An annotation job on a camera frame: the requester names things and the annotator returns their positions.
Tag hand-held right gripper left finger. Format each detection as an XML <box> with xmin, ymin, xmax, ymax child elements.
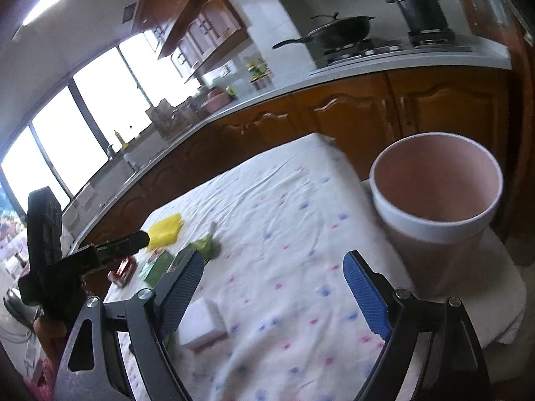
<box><xmin>54</xmin><ymin>248</ymin><xmax>205</xmax><ymax>401</ymax></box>

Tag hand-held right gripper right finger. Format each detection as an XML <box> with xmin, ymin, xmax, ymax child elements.
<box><xmin>343</xmin><ymin>251</ymin><xmax>490</xmax><ymax>401</ymax></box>

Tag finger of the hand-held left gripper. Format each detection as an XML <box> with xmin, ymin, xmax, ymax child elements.
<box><xmin>90</xmin><ymin>231</ymin><xmax>150</xmax><ymax>266</ymax></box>

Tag yellow foam net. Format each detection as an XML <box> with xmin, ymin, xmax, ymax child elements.
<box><xmin>147</xmin><ymin>213</ymin><xmax>185</xmax><ymax>251</ymax></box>

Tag pink trash bin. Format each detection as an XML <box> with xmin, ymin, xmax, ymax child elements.
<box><xmin>370</xmin><ymin>132</ymin><xmax>503</xmax><ymax>299</ymax></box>

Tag person's left forearm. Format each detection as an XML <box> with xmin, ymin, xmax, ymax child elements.
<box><xmin>34</xmin><ymin>315</ymin><xmax>68</xmax><ymax>370</ymax></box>

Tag crushed red can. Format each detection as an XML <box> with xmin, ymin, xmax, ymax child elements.
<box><xmin>108</xmin><ymin>257</ymin><xmax>138</xmax><ymax>288</ymax></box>

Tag small green carton box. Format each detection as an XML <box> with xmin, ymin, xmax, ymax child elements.
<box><xmin>139</xmin><ymin>248</ymin><xmax>179</xmax><ymax>282</ymax></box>

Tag white sponge block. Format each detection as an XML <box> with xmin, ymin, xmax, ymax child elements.
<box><xmin>178</xmin><ymin>294</ymin><xmax>229</xmax><ymax>352</ymax></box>

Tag green vegetable piece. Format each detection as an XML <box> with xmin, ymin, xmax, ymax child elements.
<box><xmin>186</xmin><ymin>221</ymin><xmax>222</xmax><ymax>260</ymax></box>

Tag floral white tablecloth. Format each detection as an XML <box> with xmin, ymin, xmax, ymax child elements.
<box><xmin>102</xmin><ymin>134</ymin><xmax>419</xmax><ymax>401</ymax></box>

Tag kitchen window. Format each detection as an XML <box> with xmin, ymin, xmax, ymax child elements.
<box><xmin>0</xmin><ymin>33</ymin><xmax>202</xmax><ymax>219</ymax></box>

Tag pink basin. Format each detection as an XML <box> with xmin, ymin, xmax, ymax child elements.
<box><xmin>200</xmin><ymin>88</ymin><xmax>231</xmax><ymax>114</ymax></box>

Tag wooden base cabinets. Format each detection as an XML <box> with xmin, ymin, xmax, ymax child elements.
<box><xmin>75</xmin><ymin>69</ymin><xmax>513</xmax><ymax>251</ymax></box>

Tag grey kitchen countertop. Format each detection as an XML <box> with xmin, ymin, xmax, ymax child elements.
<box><xmin>63</xmin><ymin>35</ymin><xmax>513</xmax><ymax>251</ymax></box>

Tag gas stove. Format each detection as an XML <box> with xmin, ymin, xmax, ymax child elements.
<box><xmin>313</xmin><ymin>29</ymin><xmax>474</xmax><ymax>68</ymax></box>

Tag ceiling light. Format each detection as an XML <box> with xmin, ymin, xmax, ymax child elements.
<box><xmin>21</xmin><ymin>0</ymin><xmax>68</xmax><ymax>26</ymax></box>

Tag black wok with lid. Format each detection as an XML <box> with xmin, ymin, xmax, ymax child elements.
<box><xmin>273</xmin><ymin>13</ymin><xmax>376</xmax><ymax>51</ymax></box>

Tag brown wooden door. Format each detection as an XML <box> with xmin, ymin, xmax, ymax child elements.
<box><xmin>451</xmin><ymin>0</ymin><xmax>535</xmax><ymax>241</ymax></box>

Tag dark cooking pot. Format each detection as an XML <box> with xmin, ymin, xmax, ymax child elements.
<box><xmin>385</xmin><ymin>0</ymin><xmax>449</xmax><ymax>35</ymax></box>

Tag wooden wall cabinets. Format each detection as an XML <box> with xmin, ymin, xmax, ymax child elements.
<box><xmin>134</xmin><ymin>0</ymin><xmax>252</xmax><ymax>85</ymax></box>

